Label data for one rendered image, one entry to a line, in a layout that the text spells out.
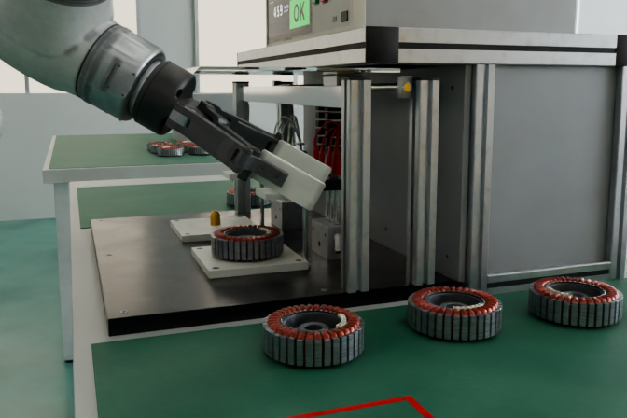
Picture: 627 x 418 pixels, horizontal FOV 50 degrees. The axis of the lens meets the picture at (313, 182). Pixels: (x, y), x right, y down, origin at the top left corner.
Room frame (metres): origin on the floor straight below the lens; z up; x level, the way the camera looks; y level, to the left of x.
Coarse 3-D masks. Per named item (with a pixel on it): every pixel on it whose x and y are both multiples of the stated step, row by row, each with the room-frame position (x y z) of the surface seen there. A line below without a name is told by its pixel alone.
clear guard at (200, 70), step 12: (192, 72) 0.83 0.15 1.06; (204, 72) 0.91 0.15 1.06; (216, 72) 0.91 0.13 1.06; (228, 72) 0.91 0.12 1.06; (240, 72) 0.91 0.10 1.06; (252, 72) 0.91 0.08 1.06; (264, 72) 0.91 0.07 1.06; (276, 72) 0.91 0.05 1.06; (288, 72) 0.91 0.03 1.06; (300, 72) 0.91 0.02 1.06; (312, 72) 0.91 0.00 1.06; (324, 72) 0.91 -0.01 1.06; (336, 72) 0.91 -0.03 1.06; (348, 72) 0.91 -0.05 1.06; (360, 72) 0.91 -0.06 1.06; (372, 72) 0.91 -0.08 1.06; (384, 72) 0.91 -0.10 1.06; (396, 72) 0.91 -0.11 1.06
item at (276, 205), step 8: (272, 200) 1.30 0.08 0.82; (280, 200) 1.28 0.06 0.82; (288, 200) 1.27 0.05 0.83; (272, 208) 1.30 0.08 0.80; (280, 208) 1.26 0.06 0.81; (288, 208) 1.25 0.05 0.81; (296, 208) 1.26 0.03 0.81; (272, 216) 1.31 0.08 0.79; (280, 216) 1.26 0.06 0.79; (288, 216) 1.26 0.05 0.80; (296, 216) 1.26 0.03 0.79; (280, 224) 1.26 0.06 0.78; (288, 224) 1.26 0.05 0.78; (296, 224) 1.26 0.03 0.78
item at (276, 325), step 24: (288, 312) 0.74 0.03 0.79; (312, 312) 0.74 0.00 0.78; (336, 312) 0.74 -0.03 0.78; (264, 336) 0.69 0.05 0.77; (288, 336) 0.67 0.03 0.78; (312, 336) 0.66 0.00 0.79; (336, 336) 0.66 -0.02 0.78; (360, 336) 0.69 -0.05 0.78; (288, 360) 0.66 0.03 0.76; (312, 360) 0.65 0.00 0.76; (336, 360) 0.66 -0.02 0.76
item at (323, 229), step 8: (312, 224) 1.09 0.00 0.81; (320, 224) 1.05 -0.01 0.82; (328, 224) 1.04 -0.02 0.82; (336, 224) 1.04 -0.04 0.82; (312, 232) 1.09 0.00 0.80; (320, 232) 1.05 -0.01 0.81; (328, 232) 1.02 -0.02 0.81; (336, 232) 1.03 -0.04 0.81; (312, 240) 1.09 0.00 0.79; (320, 240) 1.05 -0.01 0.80; (328, 240) 1.02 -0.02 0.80; (312, 248) 1.09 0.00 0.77; (320, 248) 1.05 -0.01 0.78; (328, 248) 1.02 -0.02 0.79; (328, 256) 1.02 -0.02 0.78; (336, 256) 1.03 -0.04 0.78
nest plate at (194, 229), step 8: (224, 216) 1.32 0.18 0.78; (232, 216) 1.32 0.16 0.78; (240, 216) 1.32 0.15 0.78; (176, 224) 1.25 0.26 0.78; (184, 224) 1.25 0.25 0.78; (192, 224) 1.25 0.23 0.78; (200, 224) 1.25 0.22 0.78; (208, 224) 1.25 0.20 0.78; (224, 224) 1.25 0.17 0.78; (232, 224) 1.25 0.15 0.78; (240, 224) 1.25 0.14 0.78; (248, 224) 1.25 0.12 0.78; (256, 224) 1.25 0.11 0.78; (176, 232) 1.21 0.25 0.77; (184, 232) 1.17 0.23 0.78; (192, 232) 1.17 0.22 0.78; (200, 232) 1.17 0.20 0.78; (208, 232) 1.17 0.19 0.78; (184, 240) 1.15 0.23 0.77; (192, 240) 1.15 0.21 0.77; (200, 240) 1.16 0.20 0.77; (208, 240) 1.16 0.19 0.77
